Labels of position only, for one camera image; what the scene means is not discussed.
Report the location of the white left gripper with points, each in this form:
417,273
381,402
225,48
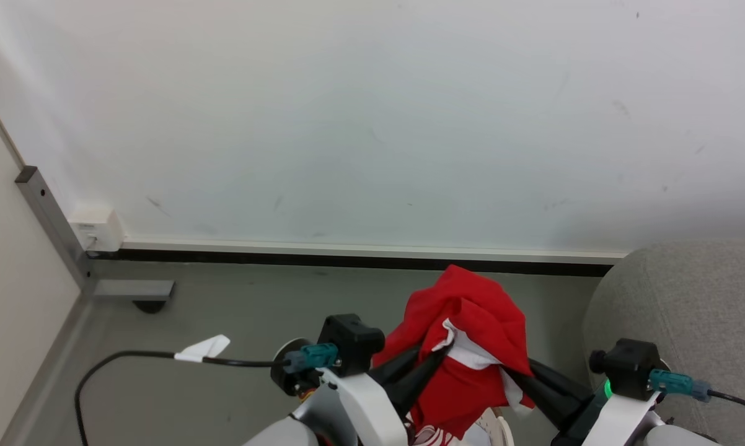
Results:
366,409

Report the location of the white and green right gripper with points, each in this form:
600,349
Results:
617,421

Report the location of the red garment with white lining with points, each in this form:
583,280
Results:
471,310

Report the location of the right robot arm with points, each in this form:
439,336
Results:
676,437

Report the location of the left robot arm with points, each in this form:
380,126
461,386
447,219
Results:
289,433

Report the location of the white perforated laundry basket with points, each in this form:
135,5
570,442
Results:
499,430

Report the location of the red white striped garment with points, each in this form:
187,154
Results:
431,437

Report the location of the black and white baseboard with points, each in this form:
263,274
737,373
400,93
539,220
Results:
348,255

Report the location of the grey fabric sofa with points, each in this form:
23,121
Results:
688,310

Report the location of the black round floor foot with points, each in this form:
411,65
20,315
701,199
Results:
150,306

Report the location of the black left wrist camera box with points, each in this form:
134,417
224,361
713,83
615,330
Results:
351,342

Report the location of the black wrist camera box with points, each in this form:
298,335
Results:
351,342
626,367

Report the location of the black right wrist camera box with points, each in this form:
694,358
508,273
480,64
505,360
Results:
626,367

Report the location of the teal left camera connector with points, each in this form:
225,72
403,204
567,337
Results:
313,356

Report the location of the teal camera connector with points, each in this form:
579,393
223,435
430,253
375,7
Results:
676,383
313,356

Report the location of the teal right camera connector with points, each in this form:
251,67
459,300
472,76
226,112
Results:
676,383

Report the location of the grey metal foot bracket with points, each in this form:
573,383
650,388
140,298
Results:
134,289

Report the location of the white wall socket box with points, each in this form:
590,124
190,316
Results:
96,228

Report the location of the grey metal partition post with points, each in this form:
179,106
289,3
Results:
50,214

